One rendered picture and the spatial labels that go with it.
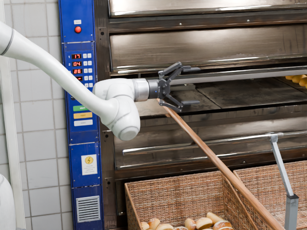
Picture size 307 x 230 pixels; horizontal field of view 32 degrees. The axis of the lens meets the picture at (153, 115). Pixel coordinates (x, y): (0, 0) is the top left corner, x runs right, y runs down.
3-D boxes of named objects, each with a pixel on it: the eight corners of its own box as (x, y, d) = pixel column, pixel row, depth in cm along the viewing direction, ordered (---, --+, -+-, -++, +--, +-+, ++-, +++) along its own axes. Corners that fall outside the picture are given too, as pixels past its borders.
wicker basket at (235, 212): (124, 228, 283) (122, 181, 275) (221, 214, 297) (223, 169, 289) (147, 281, 239) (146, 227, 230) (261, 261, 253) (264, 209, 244)
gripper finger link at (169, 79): (161, 86, 210) (159, 84, 209) (182, 66, 210) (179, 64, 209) (164, 89, 206) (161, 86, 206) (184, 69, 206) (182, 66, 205)
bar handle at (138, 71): (119, 83, 249) (118, 82, 251) (185, 78, 257) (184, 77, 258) (118, 70, 248) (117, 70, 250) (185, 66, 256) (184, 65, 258)
